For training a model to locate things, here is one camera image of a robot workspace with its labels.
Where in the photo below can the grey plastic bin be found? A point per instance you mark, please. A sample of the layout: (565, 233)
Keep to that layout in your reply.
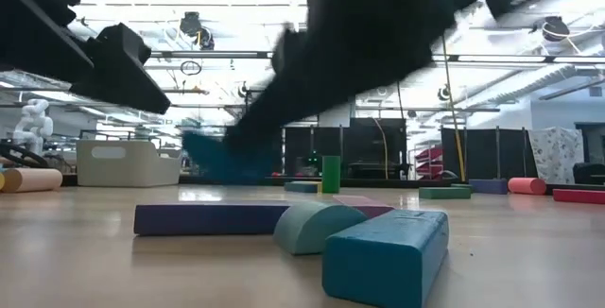
(127, 168)

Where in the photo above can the natural wood cylinder block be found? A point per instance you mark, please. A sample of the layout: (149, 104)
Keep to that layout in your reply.
(30, 180)

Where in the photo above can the long blue block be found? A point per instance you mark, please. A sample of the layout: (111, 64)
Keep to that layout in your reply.
(387, 256)

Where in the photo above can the black chair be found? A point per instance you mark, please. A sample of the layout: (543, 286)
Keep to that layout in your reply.
(588, 172)

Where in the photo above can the black room divider panel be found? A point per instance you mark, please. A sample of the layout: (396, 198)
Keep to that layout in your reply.
(302, 147)
(482, 154)

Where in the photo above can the white humanoid robot figure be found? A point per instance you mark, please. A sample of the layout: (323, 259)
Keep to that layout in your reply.
(33, 126)

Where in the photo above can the red shelf rack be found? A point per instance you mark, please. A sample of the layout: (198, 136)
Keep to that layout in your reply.
(430, 159)

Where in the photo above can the blue half-round block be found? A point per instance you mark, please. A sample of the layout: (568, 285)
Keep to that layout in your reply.
(208, 161)

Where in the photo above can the yellow cylinder block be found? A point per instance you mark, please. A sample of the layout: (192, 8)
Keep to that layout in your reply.
(1, 181)

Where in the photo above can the green cylinder block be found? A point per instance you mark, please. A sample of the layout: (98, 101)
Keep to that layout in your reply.
(331, 174)

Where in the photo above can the long red block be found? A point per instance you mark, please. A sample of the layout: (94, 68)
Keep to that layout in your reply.
(579, 196)

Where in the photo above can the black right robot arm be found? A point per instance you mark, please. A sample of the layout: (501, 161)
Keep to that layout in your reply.
(402, 15)

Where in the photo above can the white patterned sheet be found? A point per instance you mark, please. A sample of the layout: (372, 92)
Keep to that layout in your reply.
(555, 154)

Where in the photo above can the long green block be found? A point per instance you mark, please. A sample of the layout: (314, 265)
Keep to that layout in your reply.
(444, 193)
(462, 185)

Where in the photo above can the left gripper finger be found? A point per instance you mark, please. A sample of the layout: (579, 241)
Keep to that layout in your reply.
(127, 90)

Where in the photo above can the black aluminium table frame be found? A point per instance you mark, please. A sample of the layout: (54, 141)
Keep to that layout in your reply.
(402, 182)

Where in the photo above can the pink cylinder block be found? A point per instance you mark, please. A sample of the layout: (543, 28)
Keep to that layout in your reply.
(527, 186)

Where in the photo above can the long teal block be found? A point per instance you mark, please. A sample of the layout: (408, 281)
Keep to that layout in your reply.
(302, 186)

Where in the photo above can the long pink block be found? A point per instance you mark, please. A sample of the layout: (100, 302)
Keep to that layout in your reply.
(366, 204)

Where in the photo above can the light cyan half-round block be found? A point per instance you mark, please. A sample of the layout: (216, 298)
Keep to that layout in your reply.
(312, 227)

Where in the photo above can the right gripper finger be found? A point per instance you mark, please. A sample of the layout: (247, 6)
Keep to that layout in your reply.
(255, 138)

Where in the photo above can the black cabinet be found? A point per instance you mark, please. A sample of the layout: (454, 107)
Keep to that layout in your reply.
(368, 147)

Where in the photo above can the long purple block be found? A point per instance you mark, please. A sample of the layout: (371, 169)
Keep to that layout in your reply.
(208, 218)
(489, 186)

